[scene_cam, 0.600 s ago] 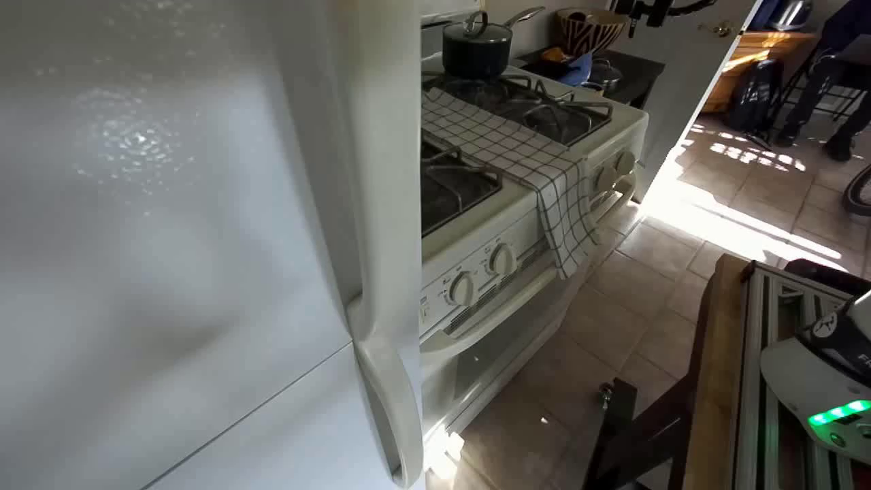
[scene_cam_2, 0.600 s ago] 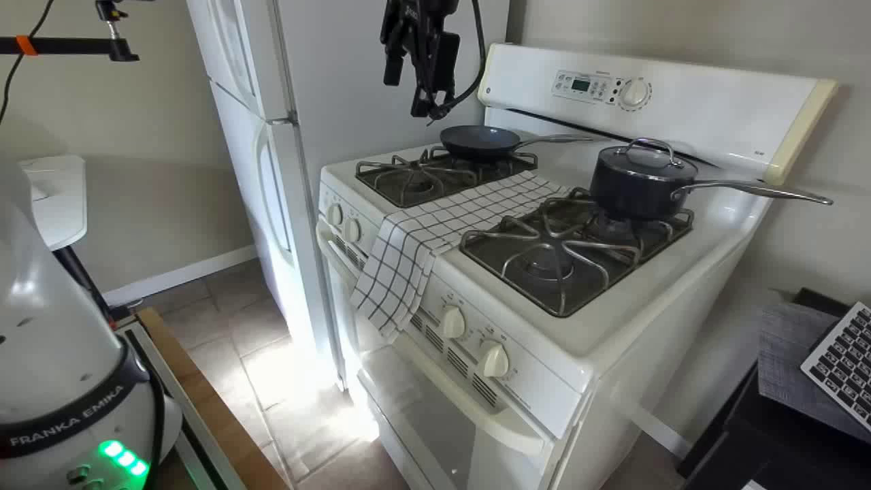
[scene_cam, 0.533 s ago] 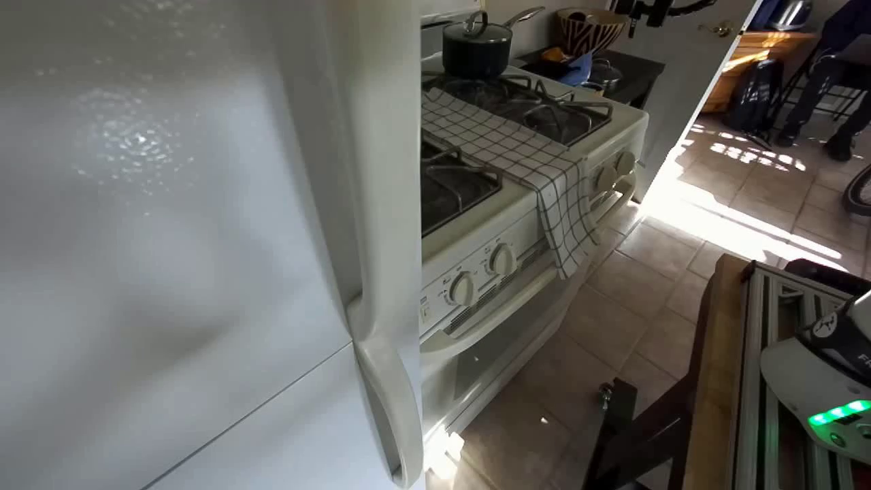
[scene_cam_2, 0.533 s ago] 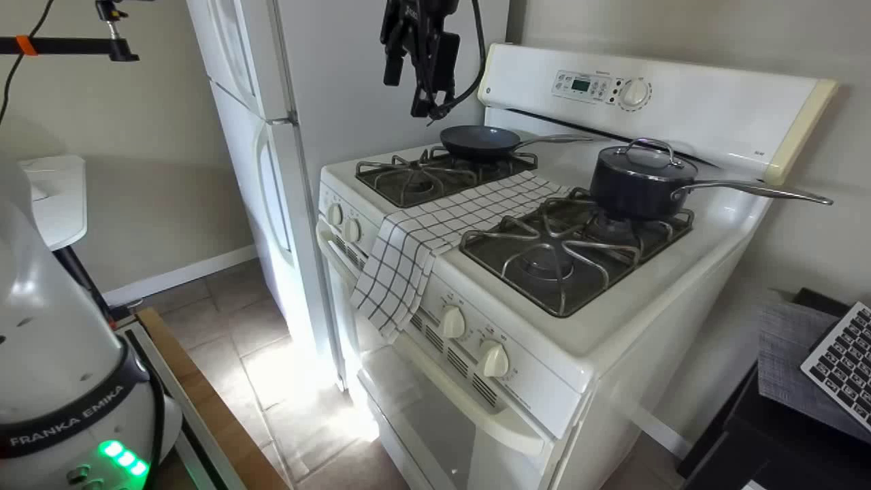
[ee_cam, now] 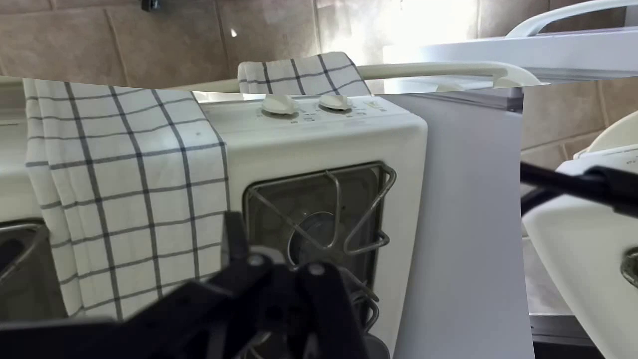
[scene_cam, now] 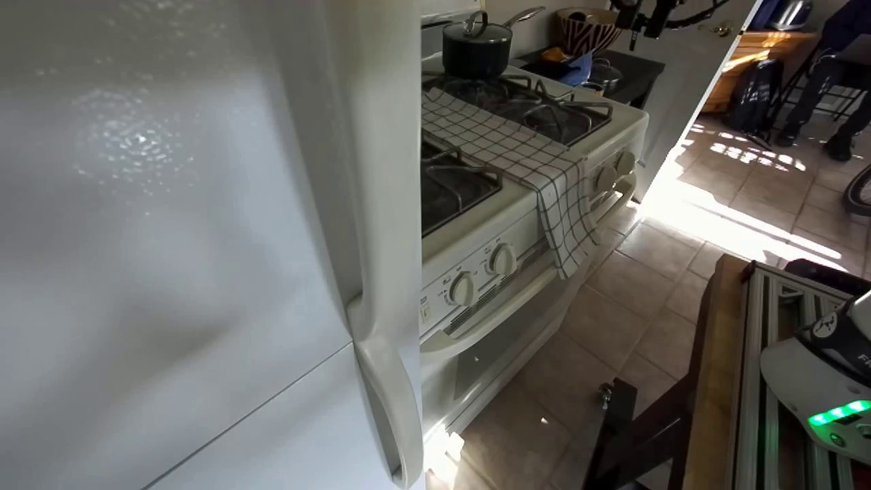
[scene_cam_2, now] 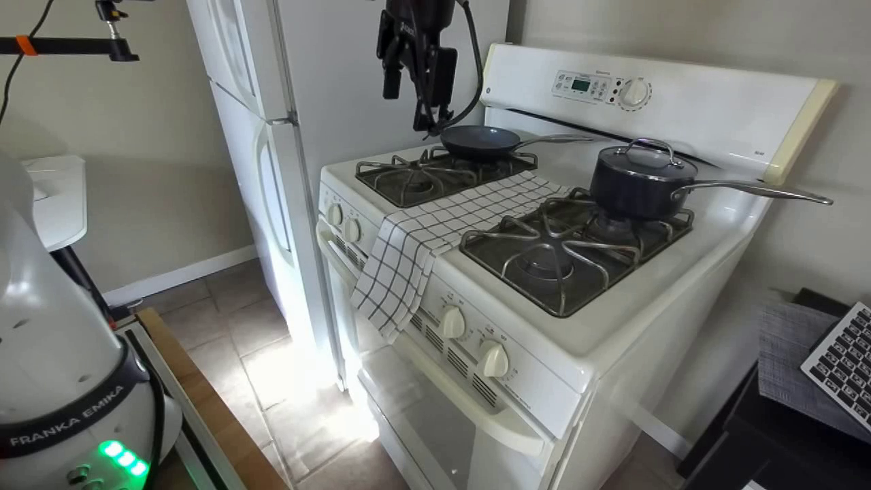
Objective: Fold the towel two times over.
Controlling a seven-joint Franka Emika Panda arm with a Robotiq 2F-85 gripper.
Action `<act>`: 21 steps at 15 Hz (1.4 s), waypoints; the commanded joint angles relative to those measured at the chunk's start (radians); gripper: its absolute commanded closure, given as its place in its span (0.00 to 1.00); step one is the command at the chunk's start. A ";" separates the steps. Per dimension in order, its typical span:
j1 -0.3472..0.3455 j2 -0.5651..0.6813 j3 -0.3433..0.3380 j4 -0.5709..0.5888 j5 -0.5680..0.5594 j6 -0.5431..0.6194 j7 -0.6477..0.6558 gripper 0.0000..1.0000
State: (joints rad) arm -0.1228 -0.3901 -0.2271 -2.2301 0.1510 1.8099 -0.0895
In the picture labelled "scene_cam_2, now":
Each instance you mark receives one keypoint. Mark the white gas stove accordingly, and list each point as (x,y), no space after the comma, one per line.
(655,301)

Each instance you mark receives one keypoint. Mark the black side table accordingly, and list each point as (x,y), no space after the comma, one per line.
(771,454)

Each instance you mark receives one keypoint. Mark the white stove knob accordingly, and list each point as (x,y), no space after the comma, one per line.
(355,229)
(450,323)
(493,360)
(337,214)

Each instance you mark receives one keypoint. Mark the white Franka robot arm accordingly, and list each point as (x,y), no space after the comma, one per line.
(56,344)

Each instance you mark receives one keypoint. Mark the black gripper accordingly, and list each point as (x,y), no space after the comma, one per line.
(427,29)

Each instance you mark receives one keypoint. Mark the white refrigerator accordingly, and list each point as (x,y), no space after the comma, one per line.
(316,73)

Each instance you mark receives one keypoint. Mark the white keyboard black keys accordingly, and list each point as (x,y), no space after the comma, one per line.
(844,363)

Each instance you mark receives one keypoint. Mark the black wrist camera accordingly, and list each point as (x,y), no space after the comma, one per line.
(390,56)

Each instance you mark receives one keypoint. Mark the metal burner grate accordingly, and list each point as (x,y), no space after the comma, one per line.
(399,186)
(545,262)

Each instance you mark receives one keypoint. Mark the gray mat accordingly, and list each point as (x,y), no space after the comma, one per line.
(785,363)

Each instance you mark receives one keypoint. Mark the wooden edged robot table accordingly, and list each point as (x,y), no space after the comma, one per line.
(209,409)

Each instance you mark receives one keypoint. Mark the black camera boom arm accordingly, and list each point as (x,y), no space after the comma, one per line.
(71,45)

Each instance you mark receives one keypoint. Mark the white checkered kitchen towel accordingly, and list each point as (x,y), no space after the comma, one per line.
(427,228)

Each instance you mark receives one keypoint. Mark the black saucepan with lid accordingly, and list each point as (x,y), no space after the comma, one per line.
(635,186)

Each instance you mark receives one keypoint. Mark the black frying pan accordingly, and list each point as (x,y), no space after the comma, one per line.
(480,141)

